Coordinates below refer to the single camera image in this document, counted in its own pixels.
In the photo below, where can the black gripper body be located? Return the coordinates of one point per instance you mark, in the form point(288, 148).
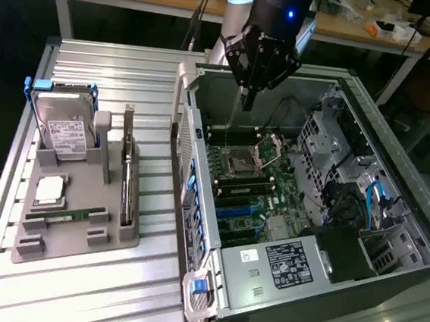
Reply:
point(275, 11)

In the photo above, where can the black graphics card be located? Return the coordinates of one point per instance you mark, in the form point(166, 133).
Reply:
point(127, 168)

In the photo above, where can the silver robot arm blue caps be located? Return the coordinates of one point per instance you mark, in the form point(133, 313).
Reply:
point(234, 22)

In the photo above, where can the metal locking lever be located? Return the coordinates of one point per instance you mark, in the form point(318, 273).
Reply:
point(225, 135)

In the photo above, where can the metal socket cover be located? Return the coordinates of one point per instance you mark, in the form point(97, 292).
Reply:
point(269, 151)

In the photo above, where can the silver metal drive cage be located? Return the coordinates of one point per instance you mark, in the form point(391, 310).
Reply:
point(326, 149)

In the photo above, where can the orange small item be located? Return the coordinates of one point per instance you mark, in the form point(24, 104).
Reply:
point(371, 28)

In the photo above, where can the CPU socket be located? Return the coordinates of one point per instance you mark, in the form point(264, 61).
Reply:
point(242, 163)

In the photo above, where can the white and black device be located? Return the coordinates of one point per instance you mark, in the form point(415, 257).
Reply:
point(398, 34)

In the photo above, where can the green motherboard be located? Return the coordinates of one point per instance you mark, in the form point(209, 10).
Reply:
point(283, 202)

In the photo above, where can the blue expansion slot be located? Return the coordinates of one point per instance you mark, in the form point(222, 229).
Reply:
point(235, 211)

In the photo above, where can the silver chipset heatsink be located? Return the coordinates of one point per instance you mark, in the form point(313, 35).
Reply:
point(280, 228)

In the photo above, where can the hard disk with blue carrier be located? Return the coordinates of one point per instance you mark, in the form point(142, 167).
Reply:
point(66, 127)

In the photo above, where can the black plastic shroud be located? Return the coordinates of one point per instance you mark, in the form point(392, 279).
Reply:
point(339, 253)

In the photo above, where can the metal disk bay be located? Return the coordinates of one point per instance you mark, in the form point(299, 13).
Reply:
point(384, 257)

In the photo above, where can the grey power supply unit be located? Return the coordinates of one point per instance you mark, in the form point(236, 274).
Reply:
point(249, 282)

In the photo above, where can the silver CPU chip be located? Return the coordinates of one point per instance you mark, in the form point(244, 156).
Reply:
point(49, 190)

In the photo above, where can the green RAM stick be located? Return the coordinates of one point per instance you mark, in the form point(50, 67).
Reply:
point(69, 215)

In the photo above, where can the blue case latch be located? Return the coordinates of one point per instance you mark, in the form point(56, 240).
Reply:
point(199, 286)

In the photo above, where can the grey parts rack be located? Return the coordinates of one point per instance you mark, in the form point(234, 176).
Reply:
point(78, 239)

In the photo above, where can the black open PC case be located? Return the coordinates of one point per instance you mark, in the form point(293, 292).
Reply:
point(337, 317)

